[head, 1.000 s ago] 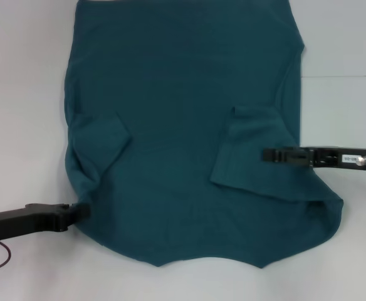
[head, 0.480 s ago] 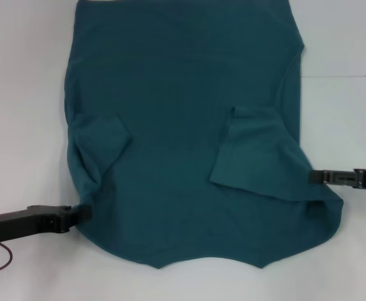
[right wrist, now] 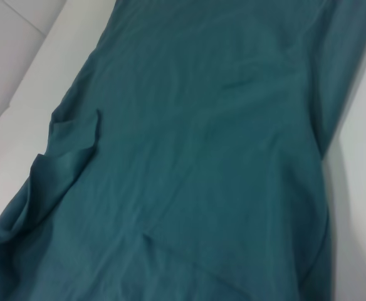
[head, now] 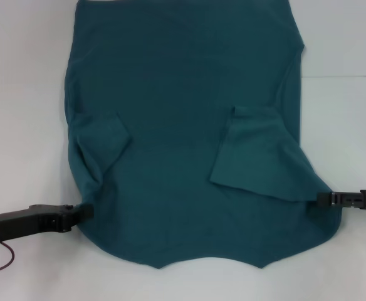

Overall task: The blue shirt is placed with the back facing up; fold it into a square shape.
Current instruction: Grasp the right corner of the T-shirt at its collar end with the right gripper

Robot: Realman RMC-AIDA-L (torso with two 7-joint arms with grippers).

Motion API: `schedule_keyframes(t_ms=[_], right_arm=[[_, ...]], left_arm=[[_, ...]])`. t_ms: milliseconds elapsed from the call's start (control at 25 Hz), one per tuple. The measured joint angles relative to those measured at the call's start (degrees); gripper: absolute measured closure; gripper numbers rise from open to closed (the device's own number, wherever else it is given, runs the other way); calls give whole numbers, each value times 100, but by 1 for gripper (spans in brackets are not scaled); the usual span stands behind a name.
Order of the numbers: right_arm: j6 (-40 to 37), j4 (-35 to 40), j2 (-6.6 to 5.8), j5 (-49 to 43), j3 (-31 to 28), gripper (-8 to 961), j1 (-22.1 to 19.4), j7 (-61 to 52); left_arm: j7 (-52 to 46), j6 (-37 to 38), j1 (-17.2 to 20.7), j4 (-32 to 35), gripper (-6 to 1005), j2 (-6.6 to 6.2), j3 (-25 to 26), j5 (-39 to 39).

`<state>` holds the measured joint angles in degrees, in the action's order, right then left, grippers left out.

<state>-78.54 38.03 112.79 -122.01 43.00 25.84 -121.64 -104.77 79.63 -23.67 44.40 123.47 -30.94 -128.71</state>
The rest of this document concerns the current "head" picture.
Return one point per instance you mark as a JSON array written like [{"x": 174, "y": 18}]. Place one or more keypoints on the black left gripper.
[{"x": 29, "y": 222}]

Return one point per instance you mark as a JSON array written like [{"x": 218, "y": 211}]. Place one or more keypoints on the teal blue t-shirt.
[{"x": 186, "y": 78}]

